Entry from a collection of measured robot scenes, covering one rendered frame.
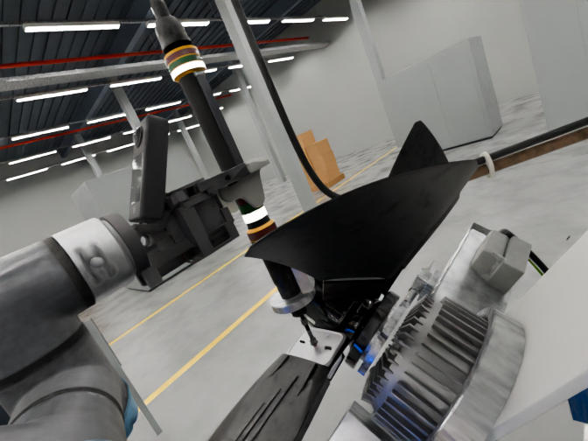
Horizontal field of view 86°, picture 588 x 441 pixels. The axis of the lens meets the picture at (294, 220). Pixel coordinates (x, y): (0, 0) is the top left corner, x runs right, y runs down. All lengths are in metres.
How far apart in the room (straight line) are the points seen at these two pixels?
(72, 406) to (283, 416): 0.26
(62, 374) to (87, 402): 0.06
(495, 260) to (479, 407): 0.31
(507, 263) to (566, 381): 0.33
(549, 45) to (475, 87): 2.03
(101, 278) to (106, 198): 6.17
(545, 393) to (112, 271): 0.42
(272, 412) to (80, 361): 0.24
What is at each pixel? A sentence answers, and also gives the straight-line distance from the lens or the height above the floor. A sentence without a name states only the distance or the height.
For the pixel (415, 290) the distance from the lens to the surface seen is 0.74.
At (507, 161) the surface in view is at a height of 1.36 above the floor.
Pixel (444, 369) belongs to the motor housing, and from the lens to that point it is 0.49.
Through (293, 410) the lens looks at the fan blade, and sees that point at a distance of 0.46.
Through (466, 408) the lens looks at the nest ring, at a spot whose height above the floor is 1.14.
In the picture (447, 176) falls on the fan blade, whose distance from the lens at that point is 0.32.
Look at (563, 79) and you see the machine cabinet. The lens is 5.78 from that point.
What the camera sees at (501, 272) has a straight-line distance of 0.70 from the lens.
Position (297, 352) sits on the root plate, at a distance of 0.54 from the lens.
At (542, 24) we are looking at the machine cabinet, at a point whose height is 1.60.
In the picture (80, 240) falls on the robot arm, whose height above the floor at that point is 1.48.
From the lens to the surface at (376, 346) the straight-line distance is 0.52.
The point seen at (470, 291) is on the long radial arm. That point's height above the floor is 1.11.
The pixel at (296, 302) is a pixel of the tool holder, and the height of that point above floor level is 1.28.
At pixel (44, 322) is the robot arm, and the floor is 1.43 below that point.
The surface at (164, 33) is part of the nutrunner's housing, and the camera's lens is 0.46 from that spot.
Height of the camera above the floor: 1.49
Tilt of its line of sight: 13 degrees down
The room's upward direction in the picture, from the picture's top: 23 degrees counter-clockwise
